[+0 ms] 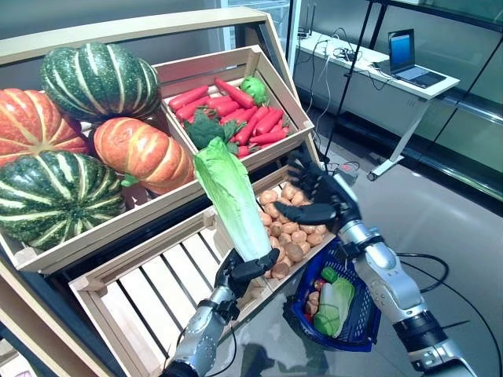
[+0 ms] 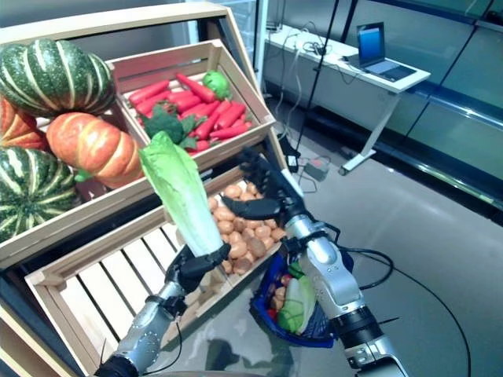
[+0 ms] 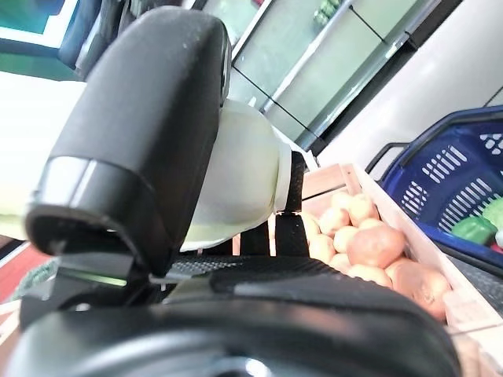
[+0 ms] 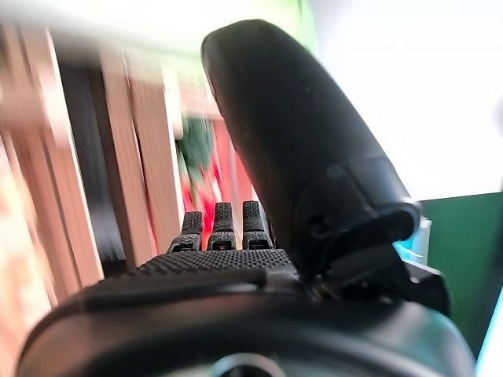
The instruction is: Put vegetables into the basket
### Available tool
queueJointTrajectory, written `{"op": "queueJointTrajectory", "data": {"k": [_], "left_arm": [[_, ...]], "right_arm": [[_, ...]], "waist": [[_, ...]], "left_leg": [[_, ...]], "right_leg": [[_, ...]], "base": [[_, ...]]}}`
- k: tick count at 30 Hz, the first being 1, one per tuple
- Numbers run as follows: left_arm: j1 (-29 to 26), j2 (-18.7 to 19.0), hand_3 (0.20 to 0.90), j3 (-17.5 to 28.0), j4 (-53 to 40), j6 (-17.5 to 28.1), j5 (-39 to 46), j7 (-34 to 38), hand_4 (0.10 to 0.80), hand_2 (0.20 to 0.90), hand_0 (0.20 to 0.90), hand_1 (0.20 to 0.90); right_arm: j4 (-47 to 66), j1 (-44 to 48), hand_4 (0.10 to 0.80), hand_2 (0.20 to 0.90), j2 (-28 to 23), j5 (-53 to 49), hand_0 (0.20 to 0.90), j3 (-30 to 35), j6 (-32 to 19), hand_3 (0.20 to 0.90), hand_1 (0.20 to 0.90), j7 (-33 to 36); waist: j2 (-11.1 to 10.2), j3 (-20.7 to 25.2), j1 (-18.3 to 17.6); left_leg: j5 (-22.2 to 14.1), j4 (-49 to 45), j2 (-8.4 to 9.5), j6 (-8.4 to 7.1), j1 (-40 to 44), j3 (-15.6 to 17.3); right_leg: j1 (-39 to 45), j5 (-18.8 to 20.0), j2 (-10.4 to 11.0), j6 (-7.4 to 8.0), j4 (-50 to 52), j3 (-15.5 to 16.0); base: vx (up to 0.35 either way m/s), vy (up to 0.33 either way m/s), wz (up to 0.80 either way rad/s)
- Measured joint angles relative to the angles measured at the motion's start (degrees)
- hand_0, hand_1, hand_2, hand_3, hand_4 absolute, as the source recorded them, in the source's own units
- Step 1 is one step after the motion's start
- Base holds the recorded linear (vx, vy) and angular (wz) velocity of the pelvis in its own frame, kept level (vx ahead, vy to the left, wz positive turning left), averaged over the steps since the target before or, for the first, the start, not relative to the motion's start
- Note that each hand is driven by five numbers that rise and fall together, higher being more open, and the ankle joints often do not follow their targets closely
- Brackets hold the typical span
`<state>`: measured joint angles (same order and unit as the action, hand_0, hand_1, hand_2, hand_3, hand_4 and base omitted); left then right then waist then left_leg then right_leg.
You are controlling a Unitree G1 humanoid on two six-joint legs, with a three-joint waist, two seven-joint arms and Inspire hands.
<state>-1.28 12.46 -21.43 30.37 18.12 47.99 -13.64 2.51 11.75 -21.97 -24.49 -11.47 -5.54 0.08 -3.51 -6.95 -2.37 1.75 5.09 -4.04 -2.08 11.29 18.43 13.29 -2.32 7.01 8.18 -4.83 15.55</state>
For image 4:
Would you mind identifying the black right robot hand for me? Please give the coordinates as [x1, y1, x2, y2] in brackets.
[15, 18, 479, 377]

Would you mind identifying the dark green broccoli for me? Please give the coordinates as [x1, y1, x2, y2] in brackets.
[176, 113, 215, 185]

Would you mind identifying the wooden carrot crate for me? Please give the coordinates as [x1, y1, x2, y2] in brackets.
[94, 46, 260, 272]

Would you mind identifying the white blue printed box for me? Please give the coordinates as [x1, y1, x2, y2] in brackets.
[396, 219, 433, 268]

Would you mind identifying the dark green board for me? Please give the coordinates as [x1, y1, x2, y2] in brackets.
[422, 194, 503, 354]

